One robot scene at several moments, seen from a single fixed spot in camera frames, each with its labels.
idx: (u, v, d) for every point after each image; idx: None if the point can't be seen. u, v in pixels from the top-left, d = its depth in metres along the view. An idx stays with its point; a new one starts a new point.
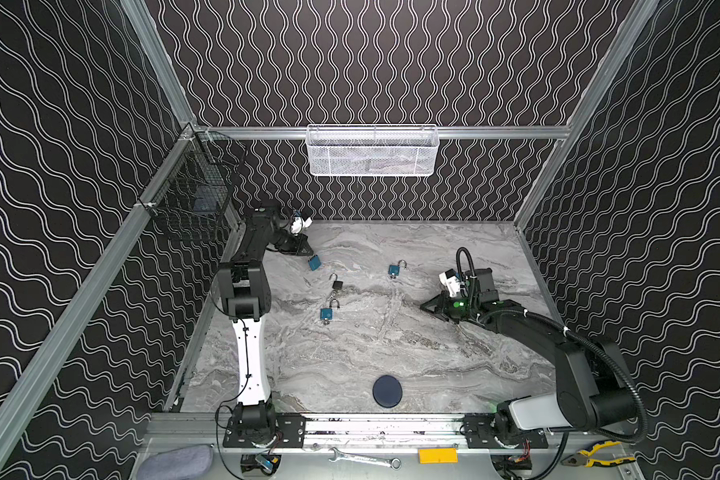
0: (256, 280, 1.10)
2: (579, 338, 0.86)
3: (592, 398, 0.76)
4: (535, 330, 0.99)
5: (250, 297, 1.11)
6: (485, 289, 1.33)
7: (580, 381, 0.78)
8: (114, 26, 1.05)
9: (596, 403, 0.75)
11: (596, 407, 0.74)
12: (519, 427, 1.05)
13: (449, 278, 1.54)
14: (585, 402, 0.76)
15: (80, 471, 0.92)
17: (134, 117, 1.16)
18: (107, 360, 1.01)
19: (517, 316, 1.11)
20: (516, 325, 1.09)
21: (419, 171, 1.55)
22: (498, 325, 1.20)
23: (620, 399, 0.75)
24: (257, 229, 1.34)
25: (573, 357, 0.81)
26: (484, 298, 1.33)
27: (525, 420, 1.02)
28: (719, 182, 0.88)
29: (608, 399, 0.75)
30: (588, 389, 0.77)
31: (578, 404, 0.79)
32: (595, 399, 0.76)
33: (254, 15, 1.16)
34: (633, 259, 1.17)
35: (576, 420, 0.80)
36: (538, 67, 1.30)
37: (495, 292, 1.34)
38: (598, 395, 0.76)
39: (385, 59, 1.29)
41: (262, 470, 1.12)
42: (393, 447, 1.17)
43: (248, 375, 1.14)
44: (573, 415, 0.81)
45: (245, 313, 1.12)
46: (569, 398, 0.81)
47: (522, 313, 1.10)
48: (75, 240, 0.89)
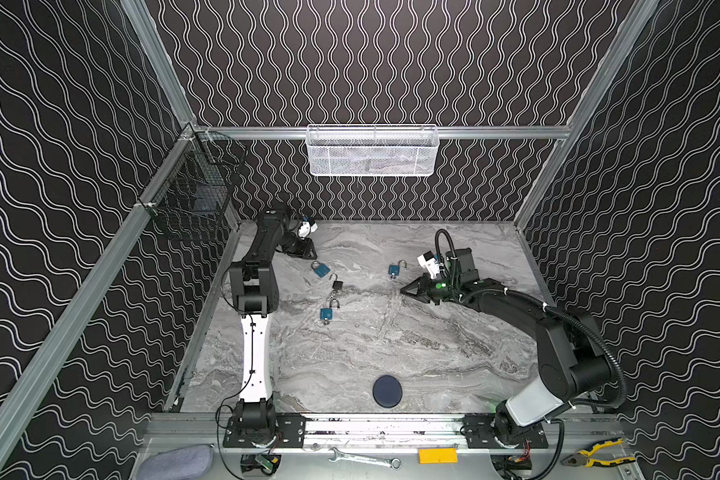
0: (266, 280, 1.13)
2: (559, 312, 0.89)
3: (572, 369, 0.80)
4: (517, 309, 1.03)
5: (258, 295, 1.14)
6: (466, 269, 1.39)
7: (560, 353, 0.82)
8: (114, 26, 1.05)
9: (575, 372, 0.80)
11: (576, 376, 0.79)
12: (520, 424, 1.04)
13: (426, 260, 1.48)
14: (565, 372, 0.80)
15: (80, 471, 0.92)
17: (134, 117, 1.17)
18: (107, 360, 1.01)
19: (498, 294, 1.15)
20: (497, 303, 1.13)
21: (419, 171, 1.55)
22: (480, 304, 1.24)
23: (597, 369, 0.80)
24: (267, 229, 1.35)
25: (554, 333, 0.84)
26: (466, 277, 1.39)
27: (523, 416, 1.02)
28: (719, 182, 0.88)
29: (587, 367, 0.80)
30: (567, 360, 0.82)
31: (558, 375, 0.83)
32: (575, 370, 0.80)
33: (254, 15, 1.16)
34: (633, 259, 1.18)
35: (556, 390, 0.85)
36: (538, 67, 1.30)
37: (474, 272, 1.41)
38: (577, 366, 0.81)
39: (385, 59, 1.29)
41: (262, 470, 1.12)
42: (393, 447, 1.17)
43: (252, 371, 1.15)
44: (553, 386, 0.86)
45: (253, 309, 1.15)
46: (549, 369, 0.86)
47: (504, 292, 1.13)
48: (75, 240, 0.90)
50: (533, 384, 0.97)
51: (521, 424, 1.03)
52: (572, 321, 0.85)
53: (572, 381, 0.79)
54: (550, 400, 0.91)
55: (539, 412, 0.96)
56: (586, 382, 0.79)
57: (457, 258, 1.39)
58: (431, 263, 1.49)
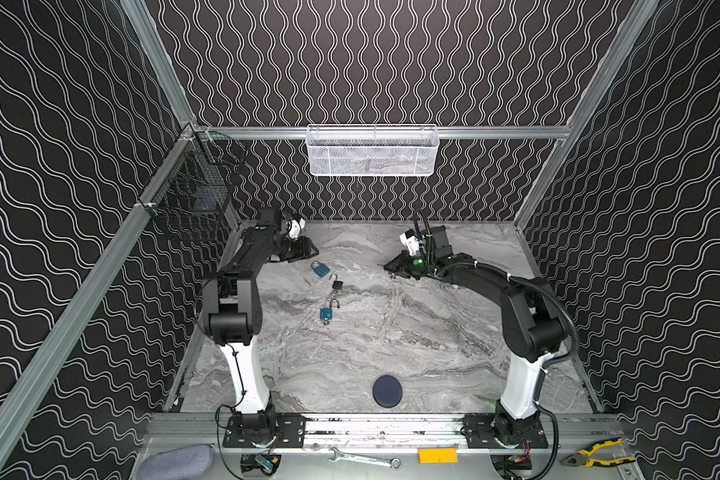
0: (245, 296, 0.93)
2: (520, 280, 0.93)
3: (530, 331, 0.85)
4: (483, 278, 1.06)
5: (235, 317, 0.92)
6: (440, 246, 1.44)
7: (520, 318, 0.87)
8: (114, 26, 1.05)
9: (533, 334, 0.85)
11: (533, 338, 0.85)
12: (516, 418, 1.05)
13: (407, 238, 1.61)
14: (525, 335, 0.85)
15: (80, 471, 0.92)
17: (134, 117, 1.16)
18: (107, 360, 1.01)
19: (469, 267, 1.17)
20: (466, 275, 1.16)
21: (419, 171, 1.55)
22: (454, 278, 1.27)
23: (551, 330, 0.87)
24: (255, 243, 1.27)
25: (514, 299, 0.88)
26: (440, 253, 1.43)
27: (514, 406, 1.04)
28: (719, 182, 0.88)
29: (542, 328, 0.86)
30: (526, 323, 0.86)
31: (518, 337, 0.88)
32: (533, 332, 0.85)
33: (254, 15, 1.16)
34: (633, 259, 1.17)
35: (517, 350, 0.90)
36: (538, 67, 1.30)
37: (449, 249, 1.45)
38: (534, 328, 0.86)
39: (385, 59, 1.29)
41: (262, 470, 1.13)
42: (393, 447, 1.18)
43: (244, 391, 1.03)
44: (514, 347, 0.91)
45: (232, 333, 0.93)
46: (511, 333, 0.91)
47: (472, 265, 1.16)
48: (75, 240, 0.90)
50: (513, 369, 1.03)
51: (516, 418, 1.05)
52: (532, 286, 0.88)
53: (530, 343, 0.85)
54: (524, 373, 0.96)
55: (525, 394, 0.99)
56: (541, 341, 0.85)
57: (431, 236, 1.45)
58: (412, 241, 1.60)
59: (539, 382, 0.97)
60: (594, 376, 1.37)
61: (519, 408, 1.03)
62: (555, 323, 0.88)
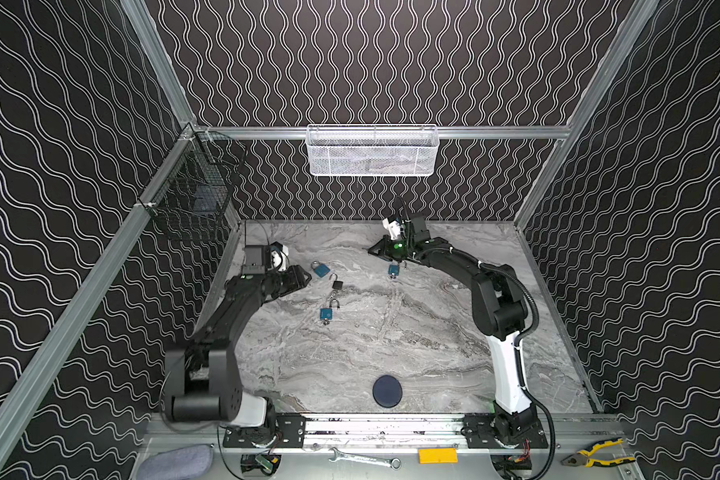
0: (217, 374, 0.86)
2: (490, 267, 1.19)
3: (495, 311, 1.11)
4: (459, 264, 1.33)
5: (205, 398, 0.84)
6: (418, 231, 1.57)
7: (488, 300, 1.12)
8: (114, 26, 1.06)
9: (499, 314, 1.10)
11: (498, 317, 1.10)
12: (512, 411, 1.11)
13: (389, 223, 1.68)
14: (490, 314, 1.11)
15: (80, 471, 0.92)
17: (134, 117, 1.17)
18: (107, 360, 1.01)
19: (446, 253, 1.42)
20: (443, 260, 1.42)
21: (419, 171, 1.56)
22: (431, 262, 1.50)
23: (511, 312, 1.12)
24: (237, 299, 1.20)
25: (484, 285, 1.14)
26: (419, 237, 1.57)
27: (507, 399, 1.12)
28: (719, 182, 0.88)
29: (505, 309, 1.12)
30: (492, 305, 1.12)
31: (484, 315, 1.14)
32: (497, 312, 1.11)
33: (254, 15, 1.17)
34: (633, 259, 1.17)
35: (484, 327, 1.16)
36: (538, 67, 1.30)
37: (427, 232, 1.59)
38: (498, 309, 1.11)
39: (385, 59, 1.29)
41: (262, 471, 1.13)
42: (393, 447, 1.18)
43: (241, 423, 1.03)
44: (481, 324, 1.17)
45: (201, 417, 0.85)
46: (479, 312, 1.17)
47: (448, 250, 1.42)
48: (75, 240, 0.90)
50: (496, 365, 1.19)
51: (512, 412, 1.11)
52: (502, 273, 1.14)
53: (496, 321, 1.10)
54: (500, 356, 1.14)
55: (510, 380, 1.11)
56: (505, 320, 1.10)
57: (409, 221, 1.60)
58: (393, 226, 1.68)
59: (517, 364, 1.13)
60: (594, 376, 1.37)
61: (513, 401, 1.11)
62: (515, 306, 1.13)
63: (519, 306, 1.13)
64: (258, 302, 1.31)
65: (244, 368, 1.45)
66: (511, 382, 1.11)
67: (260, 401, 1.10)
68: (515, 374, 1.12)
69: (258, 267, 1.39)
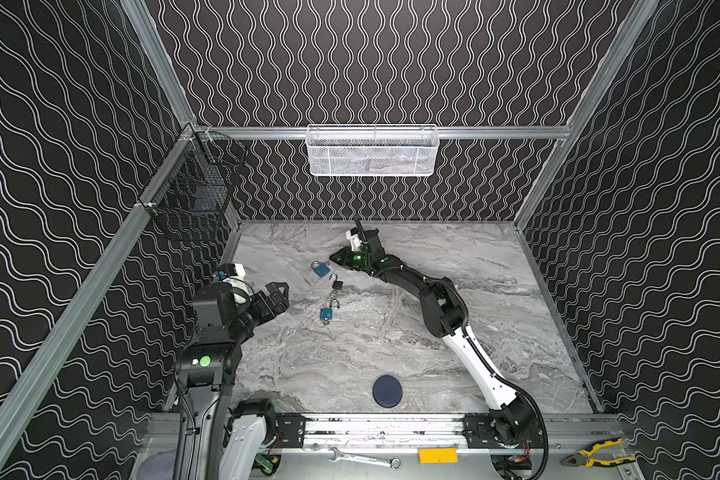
0: None
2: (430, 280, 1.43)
3: (442, 316, 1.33)
4: (410, 277, 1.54)
5: None
6: (375, 249, 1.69)
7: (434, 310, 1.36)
8: (114, 27, 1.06)
9: (444, 317, 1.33)
11: (445, 320, 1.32)
12: (504, 404, 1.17)
13: (352, 234, 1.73)
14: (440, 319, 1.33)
15: (80, 471, 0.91)
17: (134, 117, 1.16)
18: (108, 360, 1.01)
19: (398, 269, 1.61)
20: (397, 274, 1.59)
21: (419, 171, 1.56)
22: (386, 276, 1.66)
23: (454, 313, 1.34)
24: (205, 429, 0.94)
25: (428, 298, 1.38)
26: (376, 256, 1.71)
27: (496, 395, 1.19)
28: (719, 182, 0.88)
29: (449, 313, 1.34)
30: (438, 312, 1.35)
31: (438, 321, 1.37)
32: (444, 317, 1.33)
33: (254, 14, 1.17)
34: (633, 259, 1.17)
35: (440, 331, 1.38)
36: (538, 67, 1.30)
37: (382, 250, 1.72)
38: (444, 313, 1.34)
39: (385, 59, 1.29)
41: (262, 470, 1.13)
42: (393, 447, 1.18)
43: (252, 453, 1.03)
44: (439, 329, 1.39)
45: None
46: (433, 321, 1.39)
47: (399, 266, 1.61)
48: (76, 240, 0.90)
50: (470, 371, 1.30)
51: (504, 403, 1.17)
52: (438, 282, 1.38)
53: (442, 323, 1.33)
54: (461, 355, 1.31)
55: (481, 372, 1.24)
56: (450, 320, 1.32)
57: (368, 241, 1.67)
58: (355, 238, 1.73)
59: (480, 357, 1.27)
60: (594, 376, 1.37)
61: (495, 393, 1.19)
62: (457, 308, 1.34)
63: (459, 307, 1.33)
64: (227, 396, 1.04)
65: (244, 368, 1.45)
66: (483, 375, 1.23)
67: (257, 424, 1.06)
68: (483, 365, 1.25)
69: (221, 329, 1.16)
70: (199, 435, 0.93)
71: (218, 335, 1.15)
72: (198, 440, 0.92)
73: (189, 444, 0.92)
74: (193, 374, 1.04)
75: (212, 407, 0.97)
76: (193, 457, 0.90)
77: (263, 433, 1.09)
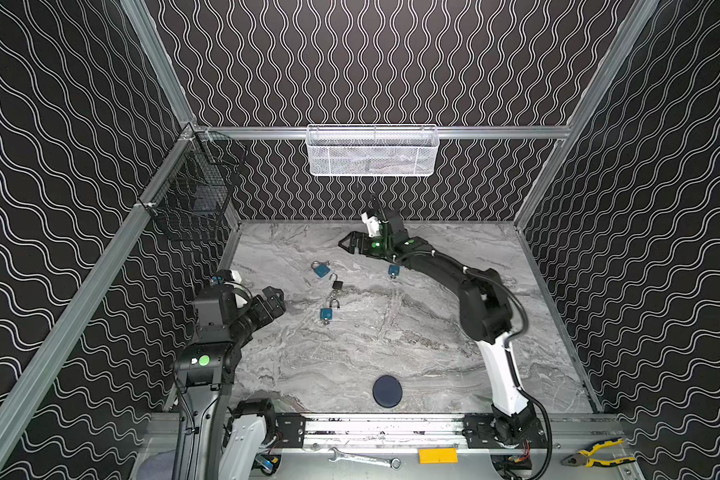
0: None
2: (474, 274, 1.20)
3: (485, 317, 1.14)
4: (443, 265, 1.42)
5: None
6: (396, 231, 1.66)
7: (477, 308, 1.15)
8: (114, 26, 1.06)
9: (487, 318, 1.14)
11: (487, 322, 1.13)
12: (508, 413, 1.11)
13: (369, 218, 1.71)
14: (482, 321, 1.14)
15: (80, 471, 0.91)
17: (134, 117, 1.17)
18: (108, 360, 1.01)
19: (427, 254, 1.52)
20: (426, 260, 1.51)
21: (419, 171, 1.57)
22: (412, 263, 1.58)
23: (498, 314, 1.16)
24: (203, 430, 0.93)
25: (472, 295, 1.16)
26: (398, 239, 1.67)
27: (509, 403, 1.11)
28: (719, 182, 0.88)
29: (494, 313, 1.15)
30: (481, 311, 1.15)
31: (476, 322, 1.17)
32: (487, 318, 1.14)
33: (254, 15, 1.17)
34: (633, 259, 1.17)
35: (475, 332, 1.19)
36: (538, 67, 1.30)
37: (404, 233, 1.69)
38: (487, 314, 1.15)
39: (385, 59, 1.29)
41: (262, 470, 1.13)
42: (393, 447, 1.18)
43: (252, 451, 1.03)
44: (472, 329, 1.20)
45: None
46: (469, 319, 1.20)
47: (430, 252, 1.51)
48: (75, 240, 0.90)
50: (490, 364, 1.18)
51: (512, 414, 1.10)
52: (486, 279, 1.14)
53: (485, 325, 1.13)
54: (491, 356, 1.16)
55: (506, 382, 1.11)
56: (493, 323, 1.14)
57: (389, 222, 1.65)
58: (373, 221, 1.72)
59: (510, 363, 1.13)
60: (594, 376, 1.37)
61: (510, 403, 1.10)
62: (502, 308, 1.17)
63: (505, 308, 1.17)
64: (227, 396, 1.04)
65: (244, 368, 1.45)
66: (506, 383, 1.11)
67: (256, 424, 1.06)
68: (510, 375, 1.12)
69: (221, 328, 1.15)
70: (198, 435, 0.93)
71: (218, 334, 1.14)
72: (197, 440, 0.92)
73: (188, 444, 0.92)
74: (193, 373, 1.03)
75: (212, 406, 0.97)
76: (192, 457, 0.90)
77: (263, 433, 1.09)
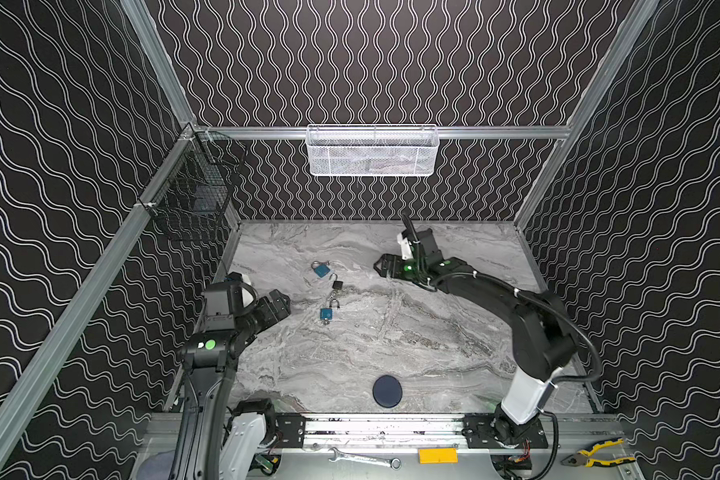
0: None
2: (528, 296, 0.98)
3: (546, 350, 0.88)
4: (492, 292, 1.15)
5: None
6: (429, 252, 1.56)
7: (535, 337, 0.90)
8: (114, 26, 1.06)
9: (550, 351, 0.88)
11: (548, 356, 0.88)
12: (516, 420, 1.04)
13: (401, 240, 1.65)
14: (541, 354, 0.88)
15: (80, 471, 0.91)
17: (134, 117, 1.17)
18: (108, 360, 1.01)
19: (469, 277, 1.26)
20: (470, 286, 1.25)
21: (419, 171, 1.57)
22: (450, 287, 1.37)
23: (561, 347, 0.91)
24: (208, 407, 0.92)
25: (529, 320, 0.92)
26: (431, 259, 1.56)
27: (521, 414, 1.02)
28: (719, 182, 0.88)
29: (556, 345, 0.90)
30: (541, 343, 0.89)
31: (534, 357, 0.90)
32: (548, 351, 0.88)
33: (254, 15, 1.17)
34: (633, 259, 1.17)
35: (529, 370, 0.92)
36: (538, 67, 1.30)
37: (438, 254, 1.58)
38: (550, 347, 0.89)
39: (385, 59, 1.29)
41: (262, 470, 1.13)
42: (393, 447, 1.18)
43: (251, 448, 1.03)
44: (527, 367, 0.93)
45: None
46: (523, 352, 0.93)
47: (472, 274, 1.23)
48: (75, 240, 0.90)
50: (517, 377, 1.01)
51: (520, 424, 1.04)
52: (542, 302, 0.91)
53: (547, 359, 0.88)
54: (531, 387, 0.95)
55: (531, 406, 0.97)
56: (557, 357, 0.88)
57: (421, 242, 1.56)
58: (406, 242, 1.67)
59: (545, 394, 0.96)
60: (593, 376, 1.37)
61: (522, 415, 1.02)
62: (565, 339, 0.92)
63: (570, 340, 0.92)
64: (232, 382, 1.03)
65: (244, 368, 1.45)
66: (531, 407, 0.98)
67: (256, 421, 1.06)
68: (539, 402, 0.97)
69: (227, 317, 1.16)
70: (202, 413, 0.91)
71: (224, 321, 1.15)
72: (201, 418, 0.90)
73: (191, 423, 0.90)
74: (198, 358, 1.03)
75: (216, 387, 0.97)
76: (195, 435, 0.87)
77: (262, 431, 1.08)
